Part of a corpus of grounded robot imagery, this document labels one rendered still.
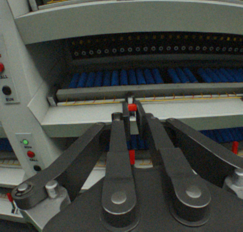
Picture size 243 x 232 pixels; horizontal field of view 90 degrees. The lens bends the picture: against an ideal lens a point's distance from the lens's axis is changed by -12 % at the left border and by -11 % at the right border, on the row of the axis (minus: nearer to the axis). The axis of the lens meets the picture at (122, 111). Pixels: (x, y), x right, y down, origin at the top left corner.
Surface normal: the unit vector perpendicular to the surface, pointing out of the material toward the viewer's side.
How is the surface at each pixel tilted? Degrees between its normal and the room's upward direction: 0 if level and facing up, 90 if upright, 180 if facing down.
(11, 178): 23
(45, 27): 113
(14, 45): 90
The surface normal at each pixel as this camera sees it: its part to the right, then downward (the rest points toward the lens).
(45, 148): 0.00, 0.39
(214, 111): -0.05, -0.69
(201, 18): 0.02, 0.72
